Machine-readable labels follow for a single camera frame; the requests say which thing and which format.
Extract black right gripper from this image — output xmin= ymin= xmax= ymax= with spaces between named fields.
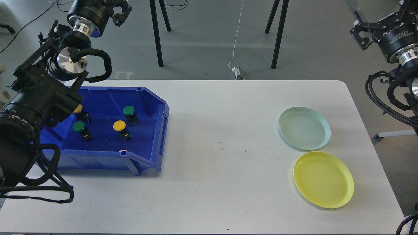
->
xmin=350 ymin=13 xmax=417 ymax=63

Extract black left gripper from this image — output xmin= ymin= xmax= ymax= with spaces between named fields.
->
xmin=67 ymin=0 xmax=132 ymax=37

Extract green push button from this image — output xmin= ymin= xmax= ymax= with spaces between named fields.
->
xmin=122 ymin=105 xmax=140 ymax=126
xmin=72 ymin=121 xmax=94 ymax=142

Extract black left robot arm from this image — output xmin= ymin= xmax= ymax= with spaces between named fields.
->
xmin=0 ymin=0 xmax=132 ymax=204

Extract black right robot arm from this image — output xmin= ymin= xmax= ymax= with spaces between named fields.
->
xmin=350 ymin=9 xmax=417 ymax=135

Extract light green plate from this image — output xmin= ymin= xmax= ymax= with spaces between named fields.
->
xmin=278 ymin=107 xmax=331 ymax=151

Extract yellow plate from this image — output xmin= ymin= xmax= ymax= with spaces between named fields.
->
xmin=293 ymin=151 xmax=354 ymax=209

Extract black tripod leg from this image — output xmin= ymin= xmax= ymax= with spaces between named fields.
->
xmin=265 ymin=0 xmax=280 ymax=34
xmin=159 ymin=0 xmax=171 ymax=32
xmin=149 ymin=0 xmax=163 ymax=67
xmin=271 ymin=0 xmax=289 ymax=70

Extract blue plastic bin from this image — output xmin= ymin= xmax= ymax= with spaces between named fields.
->
xmin=40 ymin=86 xmax=169 ymax=175

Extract white plug adapter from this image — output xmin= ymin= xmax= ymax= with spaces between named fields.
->
xmin=231 ymin=67 xmax=247 ymax=80

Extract black floor cable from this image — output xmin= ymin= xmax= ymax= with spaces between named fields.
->
xmin=0 ymin=0 xmax=74 ymax=54

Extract white cable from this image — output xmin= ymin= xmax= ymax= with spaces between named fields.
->
xmin=228 ymin=0 xmax=245 ymax=70

